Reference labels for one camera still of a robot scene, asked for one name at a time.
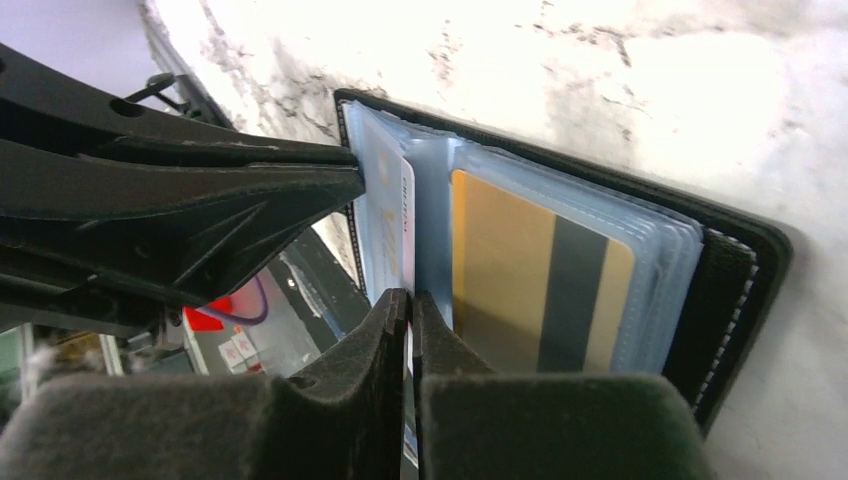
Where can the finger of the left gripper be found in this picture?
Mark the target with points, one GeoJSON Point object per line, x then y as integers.
{"type": "Point", "coordinates": [138, 224]}
{"type": "Point", "coordinates": [47, 110]}

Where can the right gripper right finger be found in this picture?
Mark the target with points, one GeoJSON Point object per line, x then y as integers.
{"type": "Point", "coordinates": [476, 423]}

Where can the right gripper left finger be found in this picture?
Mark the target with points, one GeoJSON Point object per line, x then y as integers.
{"type": "Point", "coordinates": [341, 417]}

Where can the gold card with black stripe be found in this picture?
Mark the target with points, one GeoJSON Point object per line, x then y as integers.
{"type": "Point", "coordinates": [534, 291]}

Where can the black leather card holder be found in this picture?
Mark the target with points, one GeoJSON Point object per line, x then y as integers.
{"type": "Point", "coordinates": [740, 272]}

